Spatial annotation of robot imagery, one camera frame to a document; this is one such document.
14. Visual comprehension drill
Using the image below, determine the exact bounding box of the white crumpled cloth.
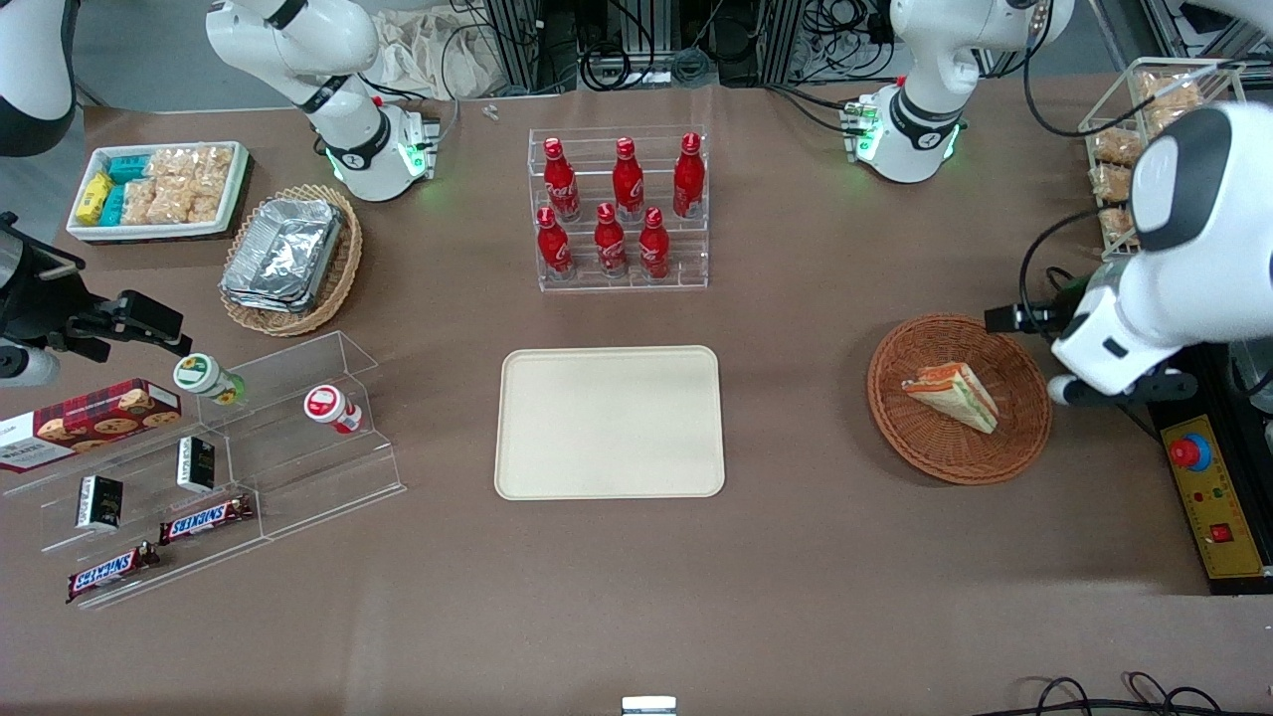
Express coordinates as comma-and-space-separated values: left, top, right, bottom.
372, 4, 510, 101

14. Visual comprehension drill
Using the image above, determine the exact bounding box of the clear acrylic bottle rack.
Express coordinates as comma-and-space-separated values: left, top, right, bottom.
526, 126, 711, 293

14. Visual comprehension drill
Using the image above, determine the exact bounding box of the yellow snack packet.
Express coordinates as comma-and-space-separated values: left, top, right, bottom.
76, 171, 114, 227

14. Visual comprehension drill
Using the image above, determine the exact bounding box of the red cola bottle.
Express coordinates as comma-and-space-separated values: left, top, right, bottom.
594, 202, 630, 279
611, 136, 645, 223
542, 136, 582, 224
672, 131, 707, 221
637, 206, 671, 281
536, 205, 576, 282

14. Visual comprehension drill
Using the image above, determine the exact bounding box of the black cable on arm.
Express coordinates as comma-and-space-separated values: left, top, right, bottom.
1018, 204, 1147, 324

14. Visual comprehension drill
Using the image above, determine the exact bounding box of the round brown wicker basket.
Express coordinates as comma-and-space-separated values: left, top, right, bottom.
866, 313, 1054, 487

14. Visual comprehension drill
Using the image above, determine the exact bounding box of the yellow control box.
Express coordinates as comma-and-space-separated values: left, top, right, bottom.
1152, 403, 1273, 597

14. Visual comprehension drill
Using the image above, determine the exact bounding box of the black coiled cable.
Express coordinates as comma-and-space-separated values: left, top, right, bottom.
580, 42, 635, 92

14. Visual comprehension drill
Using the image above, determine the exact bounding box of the bagged brown pastry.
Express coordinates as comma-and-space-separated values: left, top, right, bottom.
1088, 164, 1136, 206
1098, 206, 1141, 252
1088, 128, 1145, 166
1138, 71, 1205, 132

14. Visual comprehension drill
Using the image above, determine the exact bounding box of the small bottle green lid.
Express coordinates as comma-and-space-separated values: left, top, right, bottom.
173, 353, 248, 407

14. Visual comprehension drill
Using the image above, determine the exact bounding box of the clear bag of crackers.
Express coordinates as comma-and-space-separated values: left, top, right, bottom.
193, 145, 237, 200
120, 178, 160, 226
155, 177, 222, 226
146, 146, 200, 183

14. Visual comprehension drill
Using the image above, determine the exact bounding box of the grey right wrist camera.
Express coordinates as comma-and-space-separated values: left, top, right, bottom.
0, 336, 113, 390

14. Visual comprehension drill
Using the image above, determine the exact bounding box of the black base cable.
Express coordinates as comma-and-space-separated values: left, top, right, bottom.
764, 82, 858, 137

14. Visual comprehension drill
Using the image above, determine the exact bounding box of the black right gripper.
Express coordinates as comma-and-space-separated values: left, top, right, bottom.
0, 280, 188, 357

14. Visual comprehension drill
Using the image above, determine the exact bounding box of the white rectangular snack tray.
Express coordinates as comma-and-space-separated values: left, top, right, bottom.
66, 140, 251, 245

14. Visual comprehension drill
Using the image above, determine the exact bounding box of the small bottle red lid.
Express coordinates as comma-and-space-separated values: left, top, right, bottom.
303, 384, 365, 436

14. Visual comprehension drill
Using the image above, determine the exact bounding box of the beige plastic serving tray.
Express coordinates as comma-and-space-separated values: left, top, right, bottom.
493, 345, 727, 501

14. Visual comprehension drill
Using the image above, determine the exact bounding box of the aluminium frame post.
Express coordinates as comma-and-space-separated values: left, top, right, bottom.
483, 0, 545, 96

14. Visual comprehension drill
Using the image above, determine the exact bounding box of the oval light wicker basket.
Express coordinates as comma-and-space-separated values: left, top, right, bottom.
218, 183, 365, 338

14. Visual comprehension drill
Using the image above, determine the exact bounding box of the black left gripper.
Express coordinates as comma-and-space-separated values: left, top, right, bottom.
984, 296, 1087, 341

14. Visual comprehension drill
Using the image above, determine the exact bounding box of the clear acrylic stepped shelf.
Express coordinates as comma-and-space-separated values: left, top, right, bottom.
0, 330, 408, 611

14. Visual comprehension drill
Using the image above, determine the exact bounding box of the small black box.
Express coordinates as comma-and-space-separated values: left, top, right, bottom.
176, 436, 217, 495
76, 474, 125, 531

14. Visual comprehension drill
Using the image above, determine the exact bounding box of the red cookie box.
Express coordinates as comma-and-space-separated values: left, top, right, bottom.
0, 378, 184, 474

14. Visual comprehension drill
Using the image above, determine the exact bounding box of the stack of foil trays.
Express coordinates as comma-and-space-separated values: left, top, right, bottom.
220, 197, 345, 315

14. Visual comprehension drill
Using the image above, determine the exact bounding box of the Snickers chocolate bar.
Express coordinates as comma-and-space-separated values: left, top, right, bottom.
158, 494, 257, 547
66, 541, 161, 606

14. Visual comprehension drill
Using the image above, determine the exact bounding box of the triangle sandwich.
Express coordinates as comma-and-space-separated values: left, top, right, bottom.
900, 362, 1000, 437

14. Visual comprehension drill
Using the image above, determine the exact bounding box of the black floor cable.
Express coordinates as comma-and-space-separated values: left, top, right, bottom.
995, 672, 1273, 716

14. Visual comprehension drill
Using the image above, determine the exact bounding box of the white wire snack rack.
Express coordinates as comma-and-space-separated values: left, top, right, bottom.
1078, 57, 1247, 261

